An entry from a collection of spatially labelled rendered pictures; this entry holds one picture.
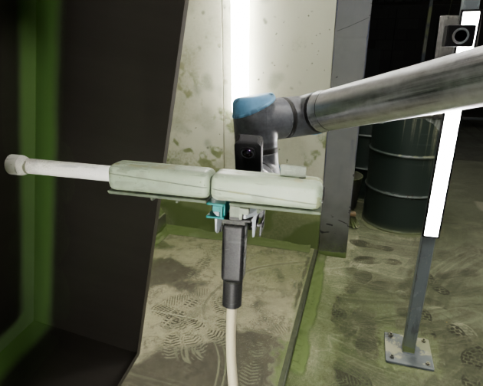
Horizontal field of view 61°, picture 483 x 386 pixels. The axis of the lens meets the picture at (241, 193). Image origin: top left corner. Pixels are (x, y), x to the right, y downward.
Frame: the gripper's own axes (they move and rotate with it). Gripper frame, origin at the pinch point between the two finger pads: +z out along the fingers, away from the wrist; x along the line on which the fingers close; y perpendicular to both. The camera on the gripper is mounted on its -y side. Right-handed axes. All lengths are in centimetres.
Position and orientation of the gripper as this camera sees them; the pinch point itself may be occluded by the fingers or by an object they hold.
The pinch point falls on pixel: (233, 207)
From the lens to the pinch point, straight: 58.2
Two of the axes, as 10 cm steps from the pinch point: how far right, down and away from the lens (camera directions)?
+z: -1.6, 2.4, -9.6
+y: -0.6, 9.6, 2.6
